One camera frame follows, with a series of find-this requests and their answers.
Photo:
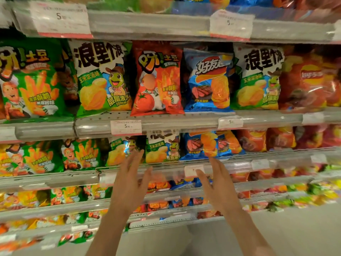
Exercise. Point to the person's right hand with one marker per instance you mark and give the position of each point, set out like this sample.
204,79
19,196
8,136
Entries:
221,189

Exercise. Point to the person's left hand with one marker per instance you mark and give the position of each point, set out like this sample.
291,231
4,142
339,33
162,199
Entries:
128,189

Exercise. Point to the red tomato fries bag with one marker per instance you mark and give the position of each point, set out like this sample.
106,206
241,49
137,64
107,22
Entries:
157,79

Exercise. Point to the green fries snack bag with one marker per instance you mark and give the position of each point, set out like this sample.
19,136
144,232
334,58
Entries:
29,79

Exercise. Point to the metal store shelving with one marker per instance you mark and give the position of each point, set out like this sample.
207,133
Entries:
159,26

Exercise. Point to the white price tag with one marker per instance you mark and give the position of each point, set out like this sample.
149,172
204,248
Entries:
337,30
61,19
313,118
231,25
126,127
230,122
193,169
318,158
6,134
260,164

